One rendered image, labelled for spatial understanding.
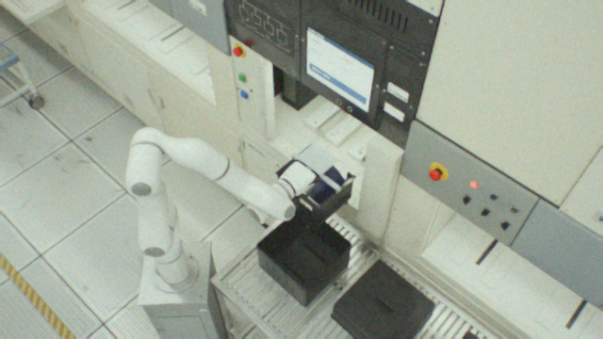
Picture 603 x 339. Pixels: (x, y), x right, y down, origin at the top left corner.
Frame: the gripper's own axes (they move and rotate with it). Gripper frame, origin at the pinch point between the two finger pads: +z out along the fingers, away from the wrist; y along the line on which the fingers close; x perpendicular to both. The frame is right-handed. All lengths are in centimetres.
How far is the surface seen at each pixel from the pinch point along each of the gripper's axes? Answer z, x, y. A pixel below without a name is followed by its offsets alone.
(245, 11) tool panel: 14, 32, -50
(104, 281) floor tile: -71, -125, -91
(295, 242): -10.3, -48.2, -1.1
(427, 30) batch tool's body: 16, 65, 23
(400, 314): -9, -39, 53
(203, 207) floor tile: -1, -125, -89
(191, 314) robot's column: -60, -63, -15
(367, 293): -11, -39, 38
